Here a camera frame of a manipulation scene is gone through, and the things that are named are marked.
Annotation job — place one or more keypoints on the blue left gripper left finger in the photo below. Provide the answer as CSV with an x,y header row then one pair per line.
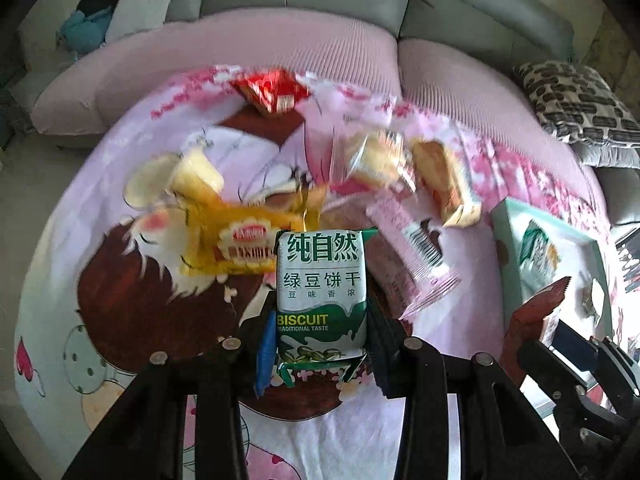
x,y
266,354

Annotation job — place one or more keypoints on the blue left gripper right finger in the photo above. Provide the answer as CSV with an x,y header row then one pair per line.
x,y
385,339

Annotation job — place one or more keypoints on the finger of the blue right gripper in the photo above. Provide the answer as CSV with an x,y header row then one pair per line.
x,y
536,359
581,352

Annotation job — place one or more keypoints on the green mung bean biscuit packet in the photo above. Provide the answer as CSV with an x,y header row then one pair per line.
x,y
321,318

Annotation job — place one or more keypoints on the white green cracker packet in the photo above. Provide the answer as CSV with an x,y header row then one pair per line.
x,y
538,259

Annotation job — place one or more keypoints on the beige biscuit packet with barcode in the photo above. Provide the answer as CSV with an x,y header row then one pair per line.
x,y
448,180

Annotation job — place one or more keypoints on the white tray with teal rim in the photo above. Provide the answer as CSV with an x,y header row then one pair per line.
x,y
587,304

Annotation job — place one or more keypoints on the pink snack packet with barcode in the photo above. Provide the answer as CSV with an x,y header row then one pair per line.
x,y
404,260

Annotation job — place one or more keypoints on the yellow orange snack packet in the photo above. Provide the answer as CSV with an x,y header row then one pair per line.
x,y
234,238

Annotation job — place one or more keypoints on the pink floral cartoon blanket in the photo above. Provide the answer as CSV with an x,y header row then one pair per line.
x,y
266,275

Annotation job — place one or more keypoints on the round bun in clear wrapper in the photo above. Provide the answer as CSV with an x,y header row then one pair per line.
x,y
373,159

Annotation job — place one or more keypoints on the grey pillow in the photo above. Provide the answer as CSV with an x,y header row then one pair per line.
x,y
607,156

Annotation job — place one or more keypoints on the pale yellow pastry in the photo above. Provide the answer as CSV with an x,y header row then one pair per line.
x,y
190,175

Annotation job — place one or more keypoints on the leopard print pillow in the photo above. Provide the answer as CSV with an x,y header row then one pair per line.
x,y
574,104

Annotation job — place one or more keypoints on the red triangular candy packet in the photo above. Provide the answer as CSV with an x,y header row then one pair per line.
x,y
272,92

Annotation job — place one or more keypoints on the pink sofa seat cover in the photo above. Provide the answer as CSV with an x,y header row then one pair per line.
x,y
91,95

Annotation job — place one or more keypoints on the grey sofa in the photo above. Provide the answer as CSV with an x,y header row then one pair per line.
x,y
500,33

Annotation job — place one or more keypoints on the light grey cushion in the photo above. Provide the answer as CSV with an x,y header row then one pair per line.
x,y
133,16

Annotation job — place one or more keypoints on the teal black clothes pile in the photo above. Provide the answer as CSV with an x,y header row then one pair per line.
x,y
85,29

